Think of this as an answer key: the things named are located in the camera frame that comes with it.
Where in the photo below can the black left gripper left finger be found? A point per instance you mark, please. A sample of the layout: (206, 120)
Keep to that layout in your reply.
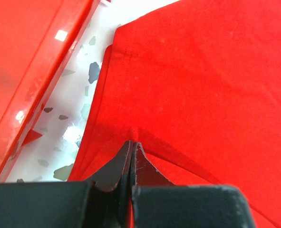
(100, 201)

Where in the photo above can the red plastic tray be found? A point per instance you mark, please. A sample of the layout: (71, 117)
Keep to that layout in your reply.
(37, 38)

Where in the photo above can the red t shirt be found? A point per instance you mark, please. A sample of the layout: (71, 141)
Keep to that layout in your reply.
(198, 84)

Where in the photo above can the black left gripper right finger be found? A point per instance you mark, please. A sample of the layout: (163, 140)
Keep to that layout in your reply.
(158, 203)

